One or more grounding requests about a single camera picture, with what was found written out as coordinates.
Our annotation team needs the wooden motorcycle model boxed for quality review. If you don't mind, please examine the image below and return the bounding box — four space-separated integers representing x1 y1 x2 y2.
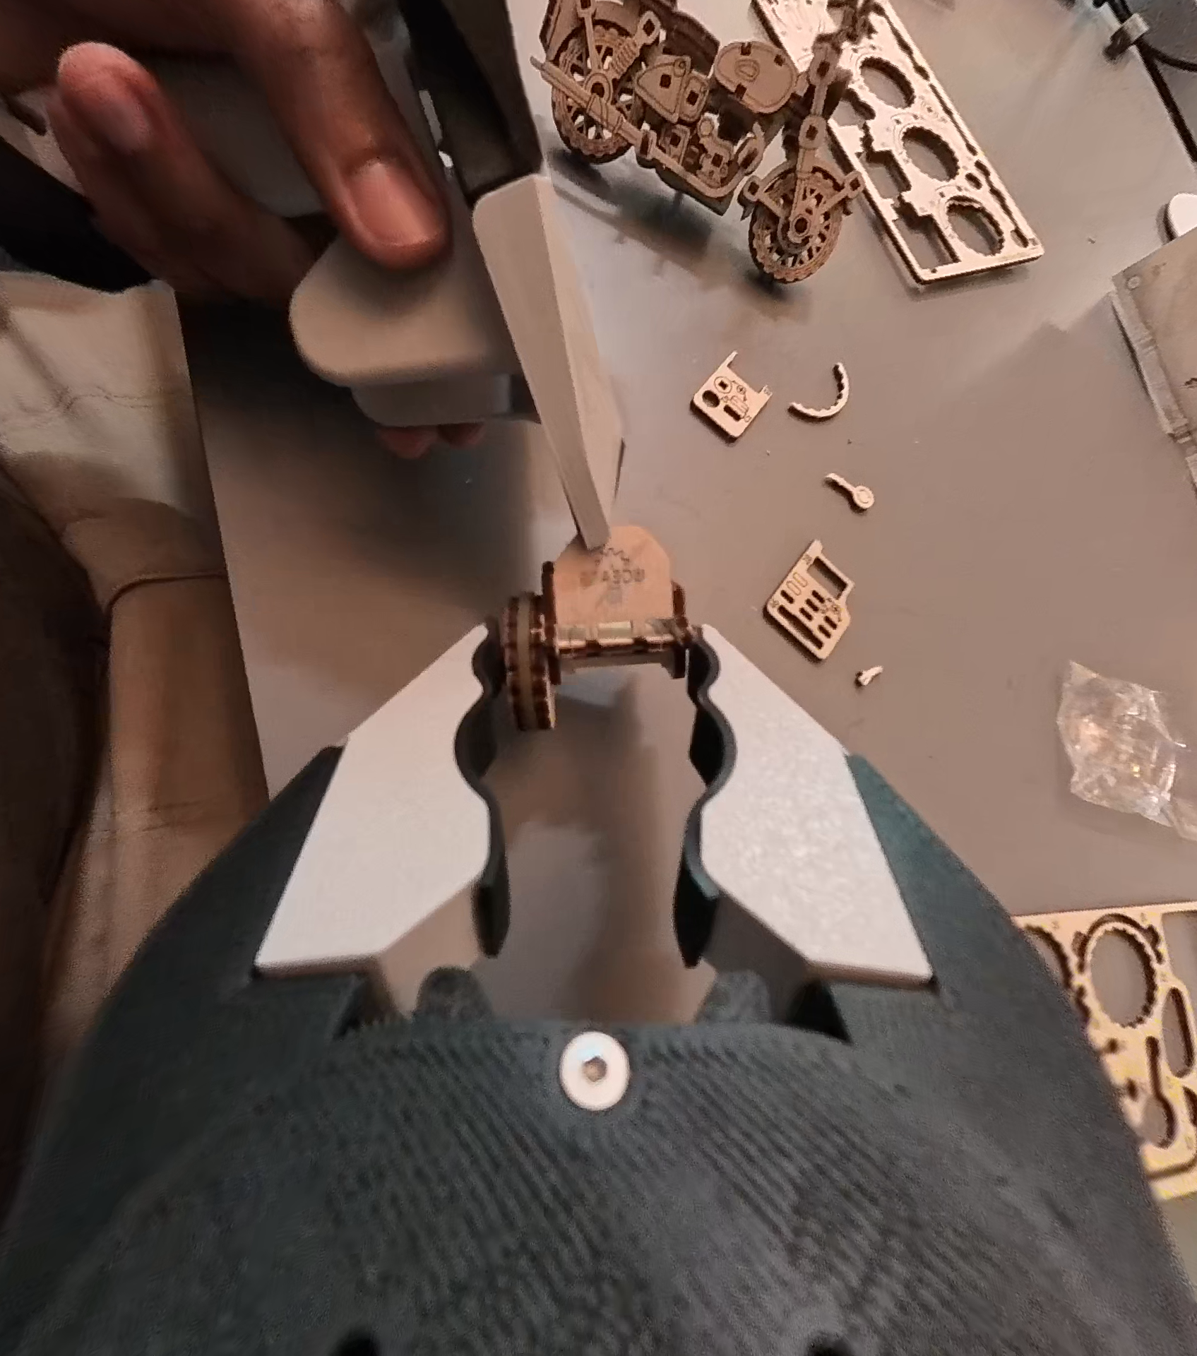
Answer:
534 0 866 286

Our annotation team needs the wooden gear assembly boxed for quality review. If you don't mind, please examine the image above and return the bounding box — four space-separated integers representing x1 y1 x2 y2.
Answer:
499 583 689 733

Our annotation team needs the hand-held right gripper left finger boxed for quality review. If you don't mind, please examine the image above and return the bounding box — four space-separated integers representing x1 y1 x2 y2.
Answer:
253 624 511 1021

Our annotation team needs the notched square wooden piece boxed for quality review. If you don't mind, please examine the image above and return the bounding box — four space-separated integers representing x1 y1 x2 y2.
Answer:
689 352 776 441

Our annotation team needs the curved toothed wooden piece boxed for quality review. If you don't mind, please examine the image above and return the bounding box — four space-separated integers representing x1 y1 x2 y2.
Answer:
787 363 852 419

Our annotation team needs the grey desk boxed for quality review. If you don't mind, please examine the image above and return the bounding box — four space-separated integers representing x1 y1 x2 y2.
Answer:
179 0 1197 1356

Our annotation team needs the grid-slotted wooden piece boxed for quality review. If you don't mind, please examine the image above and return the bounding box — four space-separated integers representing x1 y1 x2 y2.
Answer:
763 539 858 666

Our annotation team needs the small clear plastic bag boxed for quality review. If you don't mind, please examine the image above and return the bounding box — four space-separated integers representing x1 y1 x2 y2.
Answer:
1055 661 1197 847

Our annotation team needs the wooden sheet with gear hole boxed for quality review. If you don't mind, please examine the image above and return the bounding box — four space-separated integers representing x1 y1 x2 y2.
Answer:
1009 902 1197 1200

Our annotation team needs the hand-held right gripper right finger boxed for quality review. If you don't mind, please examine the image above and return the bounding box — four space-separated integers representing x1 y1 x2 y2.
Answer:
673 624 935 992

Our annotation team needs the round-topped wooden plate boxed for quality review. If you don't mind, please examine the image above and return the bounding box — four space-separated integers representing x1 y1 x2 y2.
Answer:
553 523 677 629

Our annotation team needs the wooden sheet with round holes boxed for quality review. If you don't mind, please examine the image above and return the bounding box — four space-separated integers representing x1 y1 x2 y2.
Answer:
755 0 1044 286

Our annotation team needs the person's left hand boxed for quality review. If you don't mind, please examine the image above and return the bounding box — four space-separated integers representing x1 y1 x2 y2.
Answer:
0 0 487 459

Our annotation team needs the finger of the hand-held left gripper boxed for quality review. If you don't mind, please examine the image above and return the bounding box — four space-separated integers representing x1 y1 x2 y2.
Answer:
468 172 627 554

